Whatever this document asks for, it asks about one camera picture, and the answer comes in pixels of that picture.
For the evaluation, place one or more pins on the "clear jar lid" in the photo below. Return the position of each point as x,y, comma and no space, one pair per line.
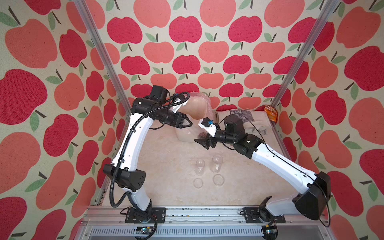
218,180
198,183

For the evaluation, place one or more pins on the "right aluminium frame post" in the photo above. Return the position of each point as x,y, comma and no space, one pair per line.
320,23

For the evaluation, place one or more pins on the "clear plastic bin liner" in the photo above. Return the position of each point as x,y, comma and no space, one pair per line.
201,108

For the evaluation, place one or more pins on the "folded printed tote bag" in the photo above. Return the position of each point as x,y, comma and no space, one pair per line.
255,122

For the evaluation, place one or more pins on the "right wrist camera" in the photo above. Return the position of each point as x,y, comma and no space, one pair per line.
209,126

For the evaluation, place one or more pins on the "left aluminium frame post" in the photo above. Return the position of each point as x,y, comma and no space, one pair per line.
103,53

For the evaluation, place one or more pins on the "aluminium frame post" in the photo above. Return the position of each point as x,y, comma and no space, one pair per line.
103,53
320,23

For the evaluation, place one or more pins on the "clear tea jar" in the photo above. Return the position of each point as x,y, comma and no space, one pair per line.
200,167
216,163
203,134

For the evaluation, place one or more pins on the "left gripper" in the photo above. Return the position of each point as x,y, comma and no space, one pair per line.
180,123

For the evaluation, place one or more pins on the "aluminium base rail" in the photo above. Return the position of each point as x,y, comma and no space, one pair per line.
196,223

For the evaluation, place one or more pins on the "orange snack packet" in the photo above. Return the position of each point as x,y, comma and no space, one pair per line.
271,113

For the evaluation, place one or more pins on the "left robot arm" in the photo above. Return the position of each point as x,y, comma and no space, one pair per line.
127,182

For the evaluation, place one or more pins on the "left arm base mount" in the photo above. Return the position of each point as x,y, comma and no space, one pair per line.
134,216

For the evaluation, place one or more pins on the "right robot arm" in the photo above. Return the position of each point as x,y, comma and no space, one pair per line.
314,189

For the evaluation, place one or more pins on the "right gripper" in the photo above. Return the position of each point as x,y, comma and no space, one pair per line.
204,142

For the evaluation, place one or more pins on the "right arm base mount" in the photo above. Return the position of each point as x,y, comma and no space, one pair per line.
253,215

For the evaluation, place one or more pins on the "white trash bin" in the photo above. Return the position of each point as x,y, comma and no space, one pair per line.
192,120

